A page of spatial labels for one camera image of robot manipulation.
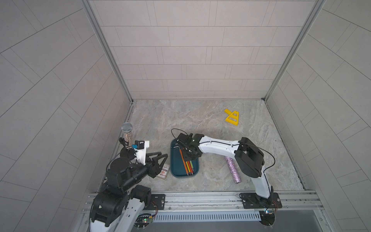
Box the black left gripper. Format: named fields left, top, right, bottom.
left=121, top=151, right=169, bottom=191

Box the orange-handled hex key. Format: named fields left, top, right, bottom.
left=171, top=146, right=189, bottom=178

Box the teal plastic storage box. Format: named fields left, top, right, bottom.
left=170, top=139, right=200, bottom=178

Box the red-handled hex key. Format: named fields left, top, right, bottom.
left=186, top=161, right=192, bottom=175

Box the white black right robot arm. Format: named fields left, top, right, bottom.
left=176, top=133, right=273, bottom=201

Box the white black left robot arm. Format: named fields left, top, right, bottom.
left=89, top=148, right=168, bottom=232

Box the small clear card packet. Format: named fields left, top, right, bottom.
left=157, top=164, right=170, bottom=180

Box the yellow plastic triangle tool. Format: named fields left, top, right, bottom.
left=224, top=109, right=239, bottom=126

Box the purple glitter microphone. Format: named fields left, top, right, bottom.
left=225, top=157, right=242, bottom=184

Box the left green circuit board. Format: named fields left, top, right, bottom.
left=134, top=213, right=155, bottom=229

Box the green circuit board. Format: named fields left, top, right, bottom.
left=134, top=213, right=155, bottom=229
left=259, top=210, right=275, bottom=227

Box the right green circuit board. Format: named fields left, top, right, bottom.
left=259, top=210, right=275, bottom=227

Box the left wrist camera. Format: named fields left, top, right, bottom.
left=132, top=140, right=149, bottom=165

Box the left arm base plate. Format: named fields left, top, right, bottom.
left=144, top=194, right=166, bottom=211

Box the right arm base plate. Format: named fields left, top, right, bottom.
left=239, top=192, right=282, bottom=209

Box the aluminium front rail frame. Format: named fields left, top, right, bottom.
left=72, top=190, right=334, bottom=232

